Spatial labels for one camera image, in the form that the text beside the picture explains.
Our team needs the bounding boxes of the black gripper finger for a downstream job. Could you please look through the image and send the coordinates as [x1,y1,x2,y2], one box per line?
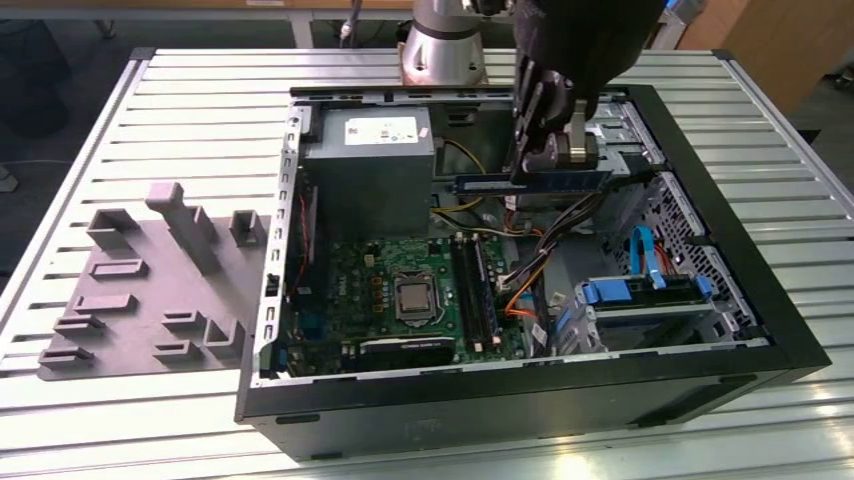
[557,98,599,169]
[509,57,575,184]

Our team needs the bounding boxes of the RAM slot with white clips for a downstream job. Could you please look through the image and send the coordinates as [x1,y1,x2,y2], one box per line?
[457,233,484,351]

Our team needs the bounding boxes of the metal drive cage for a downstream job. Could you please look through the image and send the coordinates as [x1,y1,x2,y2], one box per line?
[586,97,668,211]

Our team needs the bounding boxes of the hard disk in blue carrier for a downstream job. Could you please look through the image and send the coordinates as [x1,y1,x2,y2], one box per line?
[576,276,715,314]

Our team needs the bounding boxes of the grey power supply unit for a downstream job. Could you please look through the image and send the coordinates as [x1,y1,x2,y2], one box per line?
[296,103,439,239]

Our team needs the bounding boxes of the brown wooden cabinet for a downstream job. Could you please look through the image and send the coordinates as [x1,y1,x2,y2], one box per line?
[692,0,854,116]

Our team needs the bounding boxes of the metal disk bay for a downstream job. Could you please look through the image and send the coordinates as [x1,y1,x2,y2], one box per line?
[572,276,742,356]

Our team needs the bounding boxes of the CPU socket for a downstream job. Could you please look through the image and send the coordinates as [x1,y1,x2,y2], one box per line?
[388,268,448,329]

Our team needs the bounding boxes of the silver CPU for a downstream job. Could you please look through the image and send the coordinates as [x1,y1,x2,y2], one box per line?
[397,285,435,312]

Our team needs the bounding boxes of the metal socket cover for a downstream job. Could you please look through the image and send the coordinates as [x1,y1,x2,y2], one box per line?
[391,272,443,325]

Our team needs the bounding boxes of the green motherboard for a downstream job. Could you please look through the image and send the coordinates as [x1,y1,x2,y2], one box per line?
[285,232,535,374]

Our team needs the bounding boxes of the black graphics card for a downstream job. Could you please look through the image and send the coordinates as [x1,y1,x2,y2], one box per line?
[339,333,459,374]

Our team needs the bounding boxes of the black open PC case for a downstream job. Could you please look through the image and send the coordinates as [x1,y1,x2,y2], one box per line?
[232,83,834,462]

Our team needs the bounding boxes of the grey plastic parts rack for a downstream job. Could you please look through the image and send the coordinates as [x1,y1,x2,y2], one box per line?
[36,180,281,382]

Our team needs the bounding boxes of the yellow wire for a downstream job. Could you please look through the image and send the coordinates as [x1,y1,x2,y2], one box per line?
[429,139,492,216]

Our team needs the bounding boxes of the black cable bundle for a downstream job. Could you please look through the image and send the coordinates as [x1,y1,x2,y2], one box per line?
[496,192,662,291]

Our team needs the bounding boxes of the blue looped disk wire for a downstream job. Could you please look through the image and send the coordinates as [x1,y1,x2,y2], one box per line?
[628,225,668,291]

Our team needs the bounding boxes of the orange wires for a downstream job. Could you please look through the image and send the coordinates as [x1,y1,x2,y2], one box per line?
[503,247,559,320]

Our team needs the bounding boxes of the pale blue flat wire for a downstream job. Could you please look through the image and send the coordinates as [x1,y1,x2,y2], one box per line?
[551,305,576,352]

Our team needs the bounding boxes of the wire locking lever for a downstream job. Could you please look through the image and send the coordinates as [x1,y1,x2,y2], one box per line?
[431,273,449,327]

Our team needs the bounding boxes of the thin red wire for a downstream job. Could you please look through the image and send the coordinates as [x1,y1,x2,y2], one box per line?
[296,185,319,266]

